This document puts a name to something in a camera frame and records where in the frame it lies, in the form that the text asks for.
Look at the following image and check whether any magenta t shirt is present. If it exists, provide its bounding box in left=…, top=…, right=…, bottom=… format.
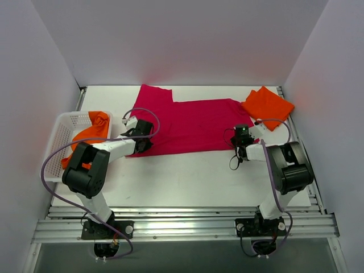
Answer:
left=132, top=85, right=253, bottom=157

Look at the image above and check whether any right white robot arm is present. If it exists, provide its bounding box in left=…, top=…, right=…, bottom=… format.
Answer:
left=230, top=122, right=314, bottom=235

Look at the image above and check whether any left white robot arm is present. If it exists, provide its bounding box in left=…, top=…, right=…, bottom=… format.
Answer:
left=62, top=117, right=154, bottom=238

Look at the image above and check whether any folded orange t shirt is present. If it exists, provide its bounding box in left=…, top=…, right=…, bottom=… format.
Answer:
left=241, top=86, right=295, bottom=121

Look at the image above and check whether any crumpled orange t shirt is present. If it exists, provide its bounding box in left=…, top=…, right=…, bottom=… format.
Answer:
left=61, top=111, right=110, bottom=169

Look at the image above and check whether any white plastic basket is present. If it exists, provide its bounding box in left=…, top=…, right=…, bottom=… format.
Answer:
left=39, top=111, right=114, bottom=183

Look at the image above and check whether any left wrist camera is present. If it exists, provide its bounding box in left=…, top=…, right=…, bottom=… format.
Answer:
left=122, top=116, right=138, bottom=132

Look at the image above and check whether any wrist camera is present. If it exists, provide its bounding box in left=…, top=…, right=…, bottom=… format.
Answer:
left=122, top=116, right=138, bottom=132
left=249, top=120, right=268, bottom=140

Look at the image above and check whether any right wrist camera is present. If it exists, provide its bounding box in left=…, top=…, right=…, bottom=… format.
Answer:
left=249, top=120, right=268, bottom=140

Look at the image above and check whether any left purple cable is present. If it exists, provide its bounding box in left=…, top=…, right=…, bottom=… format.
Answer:
left=40, top=107, right=161, bottom=260

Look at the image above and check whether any purple cable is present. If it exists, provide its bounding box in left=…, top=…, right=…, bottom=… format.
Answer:
left=250, top=118, right=293, bottom=257
left=40, top=107, right=161, bottom=260

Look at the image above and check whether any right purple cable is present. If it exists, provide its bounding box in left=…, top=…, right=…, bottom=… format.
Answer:
left=250, top=118, right=293, bottom=257

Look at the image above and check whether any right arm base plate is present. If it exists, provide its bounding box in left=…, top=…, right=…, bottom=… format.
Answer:
left=234, top=217, right=287, bottom=238

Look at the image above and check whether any aluminium rail frame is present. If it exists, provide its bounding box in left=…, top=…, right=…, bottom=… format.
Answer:
left=22, top=86, right=349, bottom=273

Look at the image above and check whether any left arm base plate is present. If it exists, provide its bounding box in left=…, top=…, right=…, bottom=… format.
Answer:
left=81, top=220, right=134, bottom=240

